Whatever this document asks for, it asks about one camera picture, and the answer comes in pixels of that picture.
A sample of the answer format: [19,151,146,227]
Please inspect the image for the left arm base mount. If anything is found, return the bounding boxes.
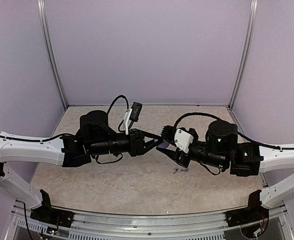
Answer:
[30,189,74,228]

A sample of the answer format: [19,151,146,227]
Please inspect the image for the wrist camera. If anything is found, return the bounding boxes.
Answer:
[174,128,194,154]
[122,102,143,135]

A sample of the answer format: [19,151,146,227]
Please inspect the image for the aluminium frame post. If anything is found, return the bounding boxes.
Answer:
[37,0,69,111]
[228,0,258,111]

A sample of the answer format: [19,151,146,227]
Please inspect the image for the left aluminium frame post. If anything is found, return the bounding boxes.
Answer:
[37,0,69,111]

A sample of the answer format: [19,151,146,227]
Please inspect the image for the right aluminium frame post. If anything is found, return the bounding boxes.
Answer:
[228,0,258,111]

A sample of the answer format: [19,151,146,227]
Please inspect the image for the front aluminium rail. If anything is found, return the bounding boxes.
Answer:
[5,201,294,240]

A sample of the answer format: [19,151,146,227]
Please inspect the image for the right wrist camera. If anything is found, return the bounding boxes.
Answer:
[174,128,194,154]

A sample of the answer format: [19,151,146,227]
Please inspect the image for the purple round charging case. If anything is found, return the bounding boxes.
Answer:
[158,140,170,149]

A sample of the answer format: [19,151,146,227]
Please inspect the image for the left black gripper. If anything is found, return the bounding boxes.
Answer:
[90,128,164,157]

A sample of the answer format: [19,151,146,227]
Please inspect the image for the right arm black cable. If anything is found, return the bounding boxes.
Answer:
[173,112,294,176]

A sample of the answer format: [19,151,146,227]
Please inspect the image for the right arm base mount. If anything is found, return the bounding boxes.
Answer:
[225,190,269,227]

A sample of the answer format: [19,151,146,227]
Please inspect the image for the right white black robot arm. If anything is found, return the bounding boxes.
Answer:
[157,120,294,222]

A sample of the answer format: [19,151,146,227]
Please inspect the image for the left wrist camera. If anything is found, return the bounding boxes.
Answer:
[122,102,143,135]

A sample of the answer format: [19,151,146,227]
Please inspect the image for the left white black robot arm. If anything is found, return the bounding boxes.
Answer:
[0,110,162,223]

